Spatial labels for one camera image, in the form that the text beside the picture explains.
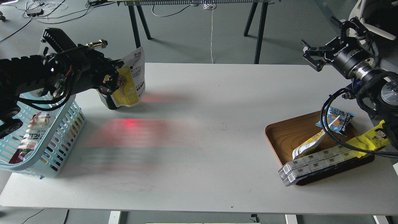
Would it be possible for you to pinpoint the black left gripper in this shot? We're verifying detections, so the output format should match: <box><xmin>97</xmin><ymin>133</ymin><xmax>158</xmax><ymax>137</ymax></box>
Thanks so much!
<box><xmin>78</xmin><ymin>51</ymin><xmax>125</xmax><ymax>95</ymax></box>

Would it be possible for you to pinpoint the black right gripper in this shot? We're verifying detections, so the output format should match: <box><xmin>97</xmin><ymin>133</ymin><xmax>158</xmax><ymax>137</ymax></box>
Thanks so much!
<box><xmin>301</xmin><ymin>16</ymin><xmax>374</xmax><ymax>78</ymax></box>

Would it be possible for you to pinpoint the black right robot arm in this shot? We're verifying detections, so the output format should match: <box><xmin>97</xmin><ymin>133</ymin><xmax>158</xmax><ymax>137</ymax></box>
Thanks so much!
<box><xmin>302</xmin><ymin>17</ymin><xmax>397</xmax><ymax>158</ymax></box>

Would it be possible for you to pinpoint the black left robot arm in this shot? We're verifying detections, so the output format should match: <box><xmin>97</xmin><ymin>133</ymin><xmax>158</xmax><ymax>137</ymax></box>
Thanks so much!
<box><xmin>1</xmin><ymin>27</ymin><xmax>124</xmax><ymax>138</ymax></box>

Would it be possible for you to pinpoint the blue snack packet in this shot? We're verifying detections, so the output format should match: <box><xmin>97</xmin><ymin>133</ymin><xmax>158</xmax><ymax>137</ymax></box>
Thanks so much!
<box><xmin>327</xmin><ymin>107</ymin><xmax>355</xmax><ymax>137</ymax></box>

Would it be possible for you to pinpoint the light blue plastic basket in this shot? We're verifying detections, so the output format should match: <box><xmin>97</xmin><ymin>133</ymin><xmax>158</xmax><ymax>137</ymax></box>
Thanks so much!
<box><xmin>0</xmin><ymin>95</ymin><xmax>85</xmax><ymax>179</ymax></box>

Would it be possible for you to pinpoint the white red snack in basket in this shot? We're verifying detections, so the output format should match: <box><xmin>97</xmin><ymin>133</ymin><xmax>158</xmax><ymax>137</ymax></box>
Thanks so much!
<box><xmin>9</xmin><ymin>109</ymin><xmax>59</xmax><ymax>164</ymax></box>

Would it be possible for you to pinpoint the yellow cartoon snack bag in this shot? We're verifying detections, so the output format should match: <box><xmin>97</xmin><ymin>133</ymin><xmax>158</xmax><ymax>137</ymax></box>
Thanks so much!
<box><xmin>346</xmin><ymin>120</ymin><xmax>391</xmax><ymax>151</ymax></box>

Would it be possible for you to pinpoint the yellow white snack pouch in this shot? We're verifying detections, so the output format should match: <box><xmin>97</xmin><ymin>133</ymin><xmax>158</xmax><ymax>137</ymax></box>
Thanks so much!
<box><xmin>292</xmin><ymin>130</ymin><xmax>325</xmax><ymax>159</ymax></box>

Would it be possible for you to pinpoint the black barcode scanner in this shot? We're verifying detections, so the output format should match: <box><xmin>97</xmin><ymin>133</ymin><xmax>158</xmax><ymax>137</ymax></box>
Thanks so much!
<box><xmin>97</xmin><ymin>90</ymin><xmax>118</xmax><ymax>110</ymax></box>

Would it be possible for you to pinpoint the brown wooden tray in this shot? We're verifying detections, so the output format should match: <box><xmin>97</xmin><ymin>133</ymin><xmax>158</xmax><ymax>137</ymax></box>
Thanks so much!
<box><xmin>265</xmin><ymin>112</ymin><xmax>374</xmax><ymax>187</ymax></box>

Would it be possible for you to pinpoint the long clear cracker pack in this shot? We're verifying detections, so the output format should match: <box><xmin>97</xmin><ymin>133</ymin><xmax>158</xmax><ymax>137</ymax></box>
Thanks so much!
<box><xmin>278</xmin><ymin>146</ymin><xmax>357</xmax><ymax>187</ymax></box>

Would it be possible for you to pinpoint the black metal table frame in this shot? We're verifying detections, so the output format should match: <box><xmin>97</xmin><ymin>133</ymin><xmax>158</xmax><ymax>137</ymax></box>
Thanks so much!
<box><xmin>107</xmin><ymin>0</ymin><xmax>275</xmax><ymax>64</ymax></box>

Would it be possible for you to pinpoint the power adapter with cables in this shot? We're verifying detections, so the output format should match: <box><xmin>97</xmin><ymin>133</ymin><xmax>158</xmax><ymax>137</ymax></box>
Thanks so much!
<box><xmin>0</xmin><ymin>0</ymin><xmax>75</xmax><ymax>43</ymax></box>

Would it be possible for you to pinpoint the white hanging cable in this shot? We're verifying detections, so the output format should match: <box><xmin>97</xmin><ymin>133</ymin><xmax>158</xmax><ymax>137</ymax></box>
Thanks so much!
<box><xmin>203</xmin><ymin>3</ymin><xmax>216</xmax><ymax>64</ymax></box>

